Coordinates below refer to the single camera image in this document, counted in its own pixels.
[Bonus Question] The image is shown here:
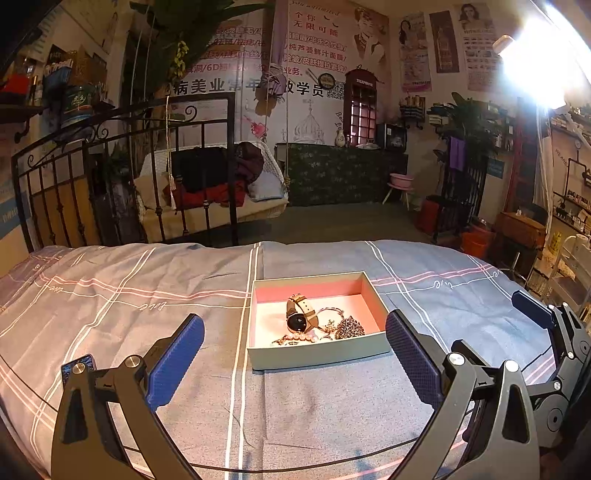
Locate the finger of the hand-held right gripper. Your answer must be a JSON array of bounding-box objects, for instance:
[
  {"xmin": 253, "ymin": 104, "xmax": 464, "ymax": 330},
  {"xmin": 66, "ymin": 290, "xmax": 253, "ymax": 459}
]
[{"xmin": 512, "ymin": 290, "xmax": 587, "ymax": 370}]

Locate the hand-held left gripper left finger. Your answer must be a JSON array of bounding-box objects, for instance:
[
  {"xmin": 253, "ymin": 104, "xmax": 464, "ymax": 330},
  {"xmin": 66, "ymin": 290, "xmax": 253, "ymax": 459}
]
[{"xmin": 51, "ymin": 314, "xmax": 206, "ymax": 480}]

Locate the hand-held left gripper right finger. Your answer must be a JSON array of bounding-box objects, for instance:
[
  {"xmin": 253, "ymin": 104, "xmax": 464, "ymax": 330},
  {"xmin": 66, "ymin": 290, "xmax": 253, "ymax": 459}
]
[{"xmin": 385, "ymin": 310, "xmax": 541, "ymax": 480}]

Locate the silver chain necklace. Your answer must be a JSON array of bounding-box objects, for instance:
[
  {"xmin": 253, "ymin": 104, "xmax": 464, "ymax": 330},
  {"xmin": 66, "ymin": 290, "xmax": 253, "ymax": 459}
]
[{"xmin": 333, "ymin": 315, "xmax": 365, "ymax": 340}]

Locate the pink-lined jewelry box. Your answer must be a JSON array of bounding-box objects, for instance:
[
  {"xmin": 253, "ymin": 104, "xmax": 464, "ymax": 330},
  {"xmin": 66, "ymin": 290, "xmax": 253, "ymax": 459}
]
[{"xmin": 246, "ymin": 271, "xmax": 393, "ymax": 371}]

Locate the pearl bracelet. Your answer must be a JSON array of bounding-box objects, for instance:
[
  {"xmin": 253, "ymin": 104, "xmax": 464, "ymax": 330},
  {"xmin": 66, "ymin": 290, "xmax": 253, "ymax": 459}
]
[{"xmin": 272, "ymin": 330, "xmax": 324, "ymax": 347}]

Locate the grey plaid bedsheet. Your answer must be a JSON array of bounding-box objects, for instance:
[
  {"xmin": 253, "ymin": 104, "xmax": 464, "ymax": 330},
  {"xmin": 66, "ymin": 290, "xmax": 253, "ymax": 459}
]
[{"xmin": 0, "ymin": 239, "xmax": 561, "ymax": 480}]

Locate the white cart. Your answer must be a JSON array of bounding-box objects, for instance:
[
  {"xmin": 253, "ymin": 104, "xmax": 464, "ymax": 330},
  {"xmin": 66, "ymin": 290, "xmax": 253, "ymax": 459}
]
[{"xmin": 549, "ymin": 235, "xmax": 591, "ymax": 319}]

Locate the wooden box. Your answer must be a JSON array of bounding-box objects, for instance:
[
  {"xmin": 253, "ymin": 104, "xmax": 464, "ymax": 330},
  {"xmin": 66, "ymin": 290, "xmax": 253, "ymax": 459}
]
[{"xmin": 494, "ymin": 211, "xmax": 548, "ymax": 247}]

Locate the orange bucket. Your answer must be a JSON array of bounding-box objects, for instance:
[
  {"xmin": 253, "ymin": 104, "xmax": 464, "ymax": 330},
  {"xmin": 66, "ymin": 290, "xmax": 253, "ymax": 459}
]
[{"xmin": 462, "ymin": 231, "xmax": 497, "ymax": 259}]

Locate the smartphone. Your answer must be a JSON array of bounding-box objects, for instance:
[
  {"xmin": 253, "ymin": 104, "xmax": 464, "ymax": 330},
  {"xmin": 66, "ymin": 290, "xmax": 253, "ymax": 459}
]
[{"xmin": 61, "ymin": 353, "xmax": 98, "ymax": 384}]

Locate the black iron rack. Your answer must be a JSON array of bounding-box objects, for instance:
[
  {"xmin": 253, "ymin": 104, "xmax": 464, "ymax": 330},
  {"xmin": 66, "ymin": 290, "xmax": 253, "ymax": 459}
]
[{"xmin": 441, "ymin": 138, "xmax": 488, "ymax": 241}]

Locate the red bin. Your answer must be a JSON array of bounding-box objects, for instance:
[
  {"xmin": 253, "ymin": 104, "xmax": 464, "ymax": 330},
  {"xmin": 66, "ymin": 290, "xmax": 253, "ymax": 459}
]
[{"xmin": 414, "ymin": 196, "xmax": 441, "ymax": 232}]

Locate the red cloth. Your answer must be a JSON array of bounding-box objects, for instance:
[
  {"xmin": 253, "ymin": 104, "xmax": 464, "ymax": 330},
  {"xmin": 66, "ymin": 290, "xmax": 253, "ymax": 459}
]
[{"xmin": 182, "ymin": 180, "xmax": 247, "ymax": 210}]

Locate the purple cloth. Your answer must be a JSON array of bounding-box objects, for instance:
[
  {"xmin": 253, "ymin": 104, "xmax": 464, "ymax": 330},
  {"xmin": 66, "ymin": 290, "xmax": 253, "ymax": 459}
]
[{"xmin": 449, "ymin": 137, "xmax": 468, "ymax": 169}]

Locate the white stool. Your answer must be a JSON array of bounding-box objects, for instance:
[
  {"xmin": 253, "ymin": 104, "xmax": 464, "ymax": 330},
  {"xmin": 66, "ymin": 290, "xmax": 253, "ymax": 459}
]
[{"xmin": 382, "ymin": 182, "xmax": 411, "ymax": 210}]

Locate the white hanging swing bench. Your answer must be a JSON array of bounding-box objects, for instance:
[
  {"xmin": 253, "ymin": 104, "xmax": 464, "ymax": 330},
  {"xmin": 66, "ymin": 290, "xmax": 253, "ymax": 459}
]
[{"xmin": 136, "ymin": 141, "xmax": 289, "ymax": 232}]

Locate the grey pillow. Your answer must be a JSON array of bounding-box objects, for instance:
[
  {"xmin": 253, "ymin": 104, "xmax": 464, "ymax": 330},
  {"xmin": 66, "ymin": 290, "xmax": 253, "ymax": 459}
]
[{"xmin": 247, "ymin": 178, "xmax": 283, "ymax": 201}]

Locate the pile of dark clothes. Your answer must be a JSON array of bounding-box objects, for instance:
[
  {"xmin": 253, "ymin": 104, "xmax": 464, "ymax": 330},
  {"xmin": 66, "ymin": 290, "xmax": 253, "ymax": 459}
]
[{"xmin": 173, "ymin": 142, "xmax": 265, "ymax": 195}]

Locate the green potted plant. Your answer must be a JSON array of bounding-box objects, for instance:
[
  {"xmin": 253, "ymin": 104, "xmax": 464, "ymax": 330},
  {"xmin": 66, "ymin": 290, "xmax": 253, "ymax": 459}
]
[{"xmin": 429, "ymin": 92, "xmax": 504, "ymax": 153}]

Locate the green patterned cabinet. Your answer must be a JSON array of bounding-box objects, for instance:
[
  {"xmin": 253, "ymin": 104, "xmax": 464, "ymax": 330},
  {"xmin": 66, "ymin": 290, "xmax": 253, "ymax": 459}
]
[{"xmin": 276, "ymin": 142, "xmax": 409, "ymax": 207}]

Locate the small black television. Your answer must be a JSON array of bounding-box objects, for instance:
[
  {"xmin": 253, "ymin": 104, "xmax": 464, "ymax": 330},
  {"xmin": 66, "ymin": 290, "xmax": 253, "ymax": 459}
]
[{"xmin": 376, "ymin": 123, "xmax": 407, "ymax": 149}]

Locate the bright lamp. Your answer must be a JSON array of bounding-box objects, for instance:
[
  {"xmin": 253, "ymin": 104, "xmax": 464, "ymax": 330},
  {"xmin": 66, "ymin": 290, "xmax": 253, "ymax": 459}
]
[{"xmin": 492, "ymin": 4, "xmax": 573, "ymax": 109}]

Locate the teal paint can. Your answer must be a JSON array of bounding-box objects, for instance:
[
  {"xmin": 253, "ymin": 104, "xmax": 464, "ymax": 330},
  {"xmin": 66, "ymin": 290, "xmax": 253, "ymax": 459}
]
[{"xmin": 62, "ymin": 83, "xmax": 100, "ymax": 125}]

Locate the red phone booth cabinet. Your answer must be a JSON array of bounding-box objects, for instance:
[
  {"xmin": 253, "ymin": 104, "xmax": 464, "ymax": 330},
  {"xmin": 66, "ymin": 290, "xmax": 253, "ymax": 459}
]
[{"xmin": 344, "ymin": 65, "xmax": 384, "ymax": 147}]

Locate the rose gold bangle bracelet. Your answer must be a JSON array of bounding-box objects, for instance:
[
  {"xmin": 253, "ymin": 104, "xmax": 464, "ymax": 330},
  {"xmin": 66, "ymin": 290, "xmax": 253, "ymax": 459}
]
[{"xmin": 305, "ymin": 305, "xmax": 345, "ymax": 333}]

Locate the beige strap wristwatch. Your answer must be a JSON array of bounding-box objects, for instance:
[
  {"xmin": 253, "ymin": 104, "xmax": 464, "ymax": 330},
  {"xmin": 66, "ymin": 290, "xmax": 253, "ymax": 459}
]
[{"xmin": 285, "ymin": 293, "xmax": 324, "ymax": 334}]

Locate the black iron bed frame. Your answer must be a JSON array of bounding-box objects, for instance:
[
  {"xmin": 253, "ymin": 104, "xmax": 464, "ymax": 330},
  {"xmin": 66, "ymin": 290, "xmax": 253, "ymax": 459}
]
[{"xmin": 11, "ymin": 92, "xmax": 241, "ymax": 252}]

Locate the large wall poster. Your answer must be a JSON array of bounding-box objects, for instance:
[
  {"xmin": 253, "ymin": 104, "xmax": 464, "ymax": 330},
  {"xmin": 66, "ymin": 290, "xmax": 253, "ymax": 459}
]
[{"xmin": 458, "ymin": 4, "xmax": 499, "ymax": 90}]

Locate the printed wall banner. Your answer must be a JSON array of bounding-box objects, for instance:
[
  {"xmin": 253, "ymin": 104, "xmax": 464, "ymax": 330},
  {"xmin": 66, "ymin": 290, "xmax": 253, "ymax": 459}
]
[{"xmin": 166, "ymin": 0, "xmax": 352, "ymax": 144}]

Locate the narrow dark wall poster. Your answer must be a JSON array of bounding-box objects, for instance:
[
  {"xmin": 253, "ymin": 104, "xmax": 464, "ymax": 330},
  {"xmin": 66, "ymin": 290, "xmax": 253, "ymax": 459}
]
[{"xmin": 429, "ymin": 10, "xmax": 460, "ymax": 73}]

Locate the pink wall poster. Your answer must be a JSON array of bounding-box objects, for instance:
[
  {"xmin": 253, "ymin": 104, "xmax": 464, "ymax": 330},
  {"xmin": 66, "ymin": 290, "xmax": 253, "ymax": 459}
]
[{"xmin": 399, "ymin": 13, "xmax": 432, "ymax": 92}]

